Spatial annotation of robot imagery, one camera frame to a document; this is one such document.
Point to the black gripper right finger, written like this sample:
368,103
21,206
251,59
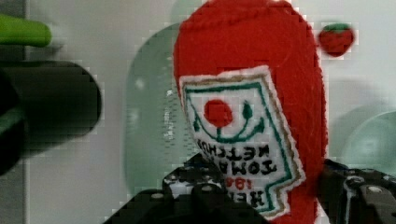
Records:
356,196

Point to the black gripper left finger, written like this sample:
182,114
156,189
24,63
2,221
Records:
196,171

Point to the red plush ketchup bottle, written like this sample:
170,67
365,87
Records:
250,85

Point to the green strainer basket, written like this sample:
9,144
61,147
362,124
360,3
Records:
157,138

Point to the small red tomato toy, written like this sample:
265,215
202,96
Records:
335,39

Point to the black pan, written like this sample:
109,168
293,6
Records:
44,104

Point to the green lime toy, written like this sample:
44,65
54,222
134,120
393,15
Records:
18,31

